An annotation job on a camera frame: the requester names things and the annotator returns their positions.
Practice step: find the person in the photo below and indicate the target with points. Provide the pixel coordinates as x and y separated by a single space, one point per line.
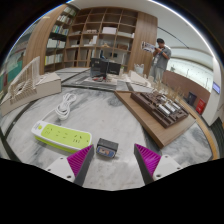
161 60

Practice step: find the dark grey charger block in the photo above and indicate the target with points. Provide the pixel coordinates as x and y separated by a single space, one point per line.
107 146

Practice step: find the blue wall screen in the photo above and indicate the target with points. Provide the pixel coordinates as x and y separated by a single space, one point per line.
216 88

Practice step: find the white bucket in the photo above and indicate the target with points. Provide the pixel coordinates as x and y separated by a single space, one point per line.
139 69

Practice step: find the wooden shelf unit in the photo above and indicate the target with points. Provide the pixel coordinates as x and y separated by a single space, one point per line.
100 40

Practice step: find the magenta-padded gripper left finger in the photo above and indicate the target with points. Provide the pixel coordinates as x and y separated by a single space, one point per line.
80 160

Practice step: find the small white architectural model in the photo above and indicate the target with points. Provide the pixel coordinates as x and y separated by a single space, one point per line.
138 80

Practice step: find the white and lime power strip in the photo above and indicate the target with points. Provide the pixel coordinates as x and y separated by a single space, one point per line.
60 135

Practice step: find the printed poster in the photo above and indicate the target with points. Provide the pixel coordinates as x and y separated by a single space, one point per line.
148 46

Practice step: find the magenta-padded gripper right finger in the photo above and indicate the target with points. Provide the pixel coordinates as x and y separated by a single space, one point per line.
148 160

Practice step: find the black architectural model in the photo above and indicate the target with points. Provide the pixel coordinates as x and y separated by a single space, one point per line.
100 68

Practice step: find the brown architectural model on board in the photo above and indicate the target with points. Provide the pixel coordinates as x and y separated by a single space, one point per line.
156 110

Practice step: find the glass-fronted bookcase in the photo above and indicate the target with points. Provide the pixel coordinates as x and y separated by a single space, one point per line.
13 66

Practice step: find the white slatted architectural model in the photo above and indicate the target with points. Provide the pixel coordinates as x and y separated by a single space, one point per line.
46 85

